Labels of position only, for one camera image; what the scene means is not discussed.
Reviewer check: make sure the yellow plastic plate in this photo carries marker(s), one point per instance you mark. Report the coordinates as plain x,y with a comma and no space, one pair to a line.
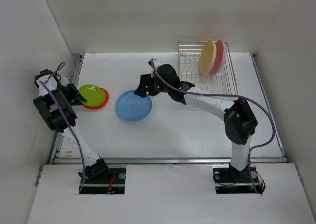
207,57

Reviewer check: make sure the orange plastic plate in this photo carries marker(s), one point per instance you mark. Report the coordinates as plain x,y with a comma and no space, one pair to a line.
103,103

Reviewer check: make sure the pink plastic plate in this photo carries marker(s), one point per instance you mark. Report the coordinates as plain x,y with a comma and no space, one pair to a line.
220,57

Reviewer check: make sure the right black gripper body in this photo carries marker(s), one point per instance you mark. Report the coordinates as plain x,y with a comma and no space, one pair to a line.
155,86

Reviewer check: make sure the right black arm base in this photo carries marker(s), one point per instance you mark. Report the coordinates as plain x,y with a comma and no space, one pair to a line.
229,180

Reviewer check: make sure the blue plastic plate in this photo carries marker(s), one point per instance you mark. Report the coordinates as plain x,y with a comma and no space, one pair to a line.
131,108

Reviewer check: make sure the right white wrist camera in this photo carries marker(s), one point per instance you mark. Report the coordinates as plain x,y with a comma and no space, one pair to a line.
155,62

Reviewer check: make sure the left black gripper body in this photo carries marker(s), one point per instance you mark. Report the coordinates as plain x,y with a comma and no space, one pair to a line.
69,92

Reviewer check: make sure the green plastic plate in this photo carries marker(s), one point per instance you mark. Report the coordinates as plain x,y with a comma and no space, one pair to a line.
93,95

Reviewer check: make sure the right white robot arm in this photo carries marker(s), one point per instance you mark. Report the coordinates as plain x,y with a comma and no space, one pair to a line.
239,120

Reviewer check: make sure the metal wire dish rack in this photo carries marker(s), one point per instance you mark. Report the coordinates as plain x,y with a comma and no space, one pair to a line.
221,82

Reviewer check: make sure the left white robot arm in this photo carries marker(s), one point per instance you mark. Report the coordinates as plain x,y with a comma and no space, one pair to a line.
55,104

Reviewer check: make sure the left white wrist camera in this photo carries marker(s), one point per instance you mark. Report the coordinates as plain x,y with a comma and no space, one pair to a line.
64,81

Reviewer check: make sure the aluminium table rail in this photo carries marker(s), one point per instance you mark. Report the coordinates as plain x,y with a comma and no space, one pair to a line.
173,133

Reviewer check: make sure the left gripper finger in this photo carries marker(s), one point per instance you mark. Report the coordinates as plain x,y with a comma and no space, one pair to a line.
76,95
77,103

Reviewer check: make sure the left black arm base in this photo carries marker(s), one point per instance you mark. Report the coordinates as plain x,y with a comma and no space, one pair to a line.
113,184

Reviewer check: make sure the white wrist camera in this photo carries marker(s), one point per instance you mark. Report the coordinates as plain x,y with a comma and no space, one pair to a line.
64,81
155,62

